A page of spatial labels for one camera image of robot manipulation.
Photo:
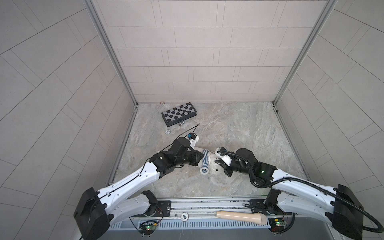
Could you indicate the circuit board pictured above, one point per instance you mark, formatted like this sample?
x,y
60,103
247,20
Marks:
x,y
147,228
277,225

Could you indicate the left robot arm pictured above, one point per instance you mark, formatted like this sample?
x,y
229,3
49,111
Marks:
x,y
98,210

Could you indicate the blue white striped sweater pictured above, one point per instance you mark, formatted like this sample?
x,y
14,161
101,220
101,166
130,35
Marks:
x,y
206,160

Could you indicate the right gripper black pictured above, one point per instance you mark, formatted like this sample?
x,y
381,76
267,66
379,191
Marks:
x,y
225,167

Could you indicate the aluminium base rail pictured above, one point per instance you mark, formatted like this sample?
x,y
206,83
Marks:
x,y
210,207

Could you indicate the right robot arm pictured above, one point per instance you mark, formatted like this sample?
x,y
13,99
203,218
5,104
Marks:
x,y
338,206

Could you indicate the black white chessboard box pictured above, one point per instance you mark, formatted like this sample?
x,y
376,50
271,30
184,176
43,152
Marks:
x,y
178,114

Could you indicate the white teddy bear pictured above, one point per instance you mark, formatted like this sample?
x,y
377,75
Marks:
x,y
215,169

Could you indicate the left circuit board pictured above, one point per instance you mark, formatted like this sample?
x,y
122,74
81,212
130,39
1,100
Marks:
x,y
147,228

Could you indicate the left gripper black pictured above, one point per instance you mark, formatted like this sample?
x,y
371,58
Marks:
x,y
194,159

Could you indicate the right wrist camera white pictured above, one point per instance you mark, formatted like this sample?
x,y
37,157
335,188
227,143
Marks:
x,y
223,156

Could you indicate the beige wooden handle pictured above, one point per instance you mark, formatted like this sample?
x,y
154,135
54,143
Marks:
x,y
256,218

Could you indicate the right circuit board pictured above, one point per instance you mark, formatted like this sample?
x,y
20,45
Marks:
x,y
277,225

